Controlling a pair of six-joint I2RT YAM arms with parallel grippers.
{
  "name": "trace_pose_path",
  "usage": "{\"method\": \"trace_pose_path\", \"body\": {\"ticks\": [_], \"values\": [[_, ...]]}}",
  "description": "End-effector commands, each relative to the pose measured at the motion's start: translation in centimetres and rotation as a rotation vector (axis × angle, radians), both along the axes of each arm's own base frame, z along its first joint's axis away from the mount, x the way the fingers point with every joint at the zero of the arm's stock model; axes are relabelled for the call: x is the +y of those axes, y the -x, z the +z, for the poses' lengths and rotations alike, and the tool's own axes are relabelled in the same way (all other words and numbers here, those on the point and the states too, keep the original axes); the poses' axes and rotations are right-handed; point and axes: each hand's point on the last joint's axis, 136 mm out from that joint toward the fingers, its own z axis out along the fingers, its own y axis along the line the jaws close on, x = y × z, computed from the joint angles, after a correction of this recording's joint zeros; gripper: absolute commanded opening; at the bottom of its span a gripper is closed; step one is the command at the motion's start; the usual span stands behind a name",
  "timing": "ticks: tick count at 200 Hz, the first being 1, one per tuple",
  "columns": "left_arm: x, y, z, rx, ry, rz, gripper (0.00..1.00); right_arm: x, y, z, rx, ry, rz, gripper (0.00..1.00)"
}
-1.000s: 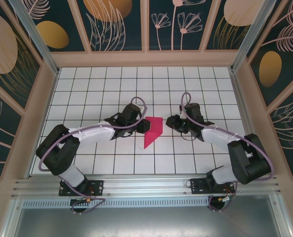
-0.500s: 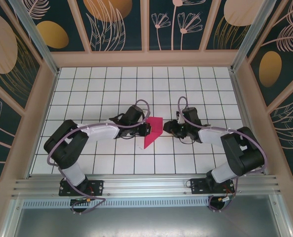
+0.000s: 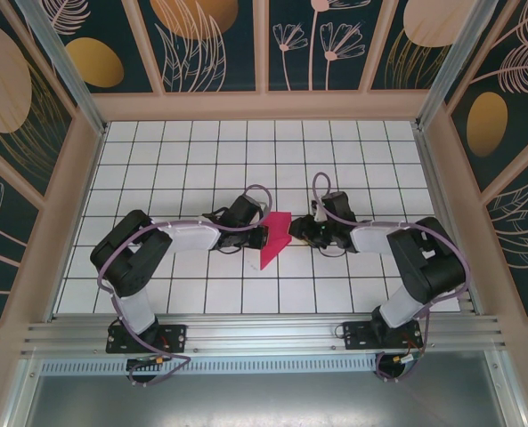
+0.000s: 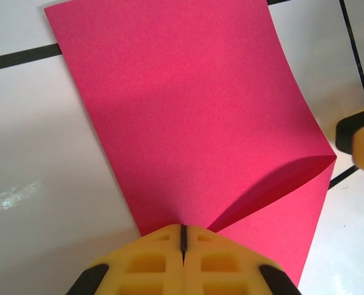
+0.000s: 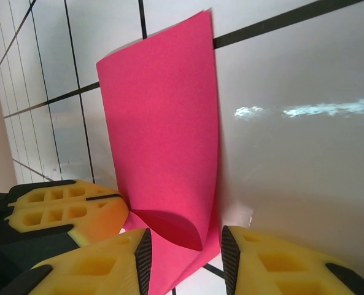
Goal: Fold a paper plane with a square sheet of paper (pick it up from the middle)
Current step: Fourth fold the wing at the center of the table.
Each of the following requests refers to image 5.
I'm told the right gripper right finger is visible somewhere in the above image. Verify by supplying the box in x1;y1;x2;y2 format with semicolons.
220;225;364;295

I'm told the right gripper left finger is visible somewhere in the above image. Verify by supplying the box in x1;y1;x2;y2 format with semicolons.
3;227;153;295

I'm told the pink paper sheet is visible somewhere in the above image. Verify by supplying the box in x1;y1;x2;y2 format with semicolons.
95;9;223;295

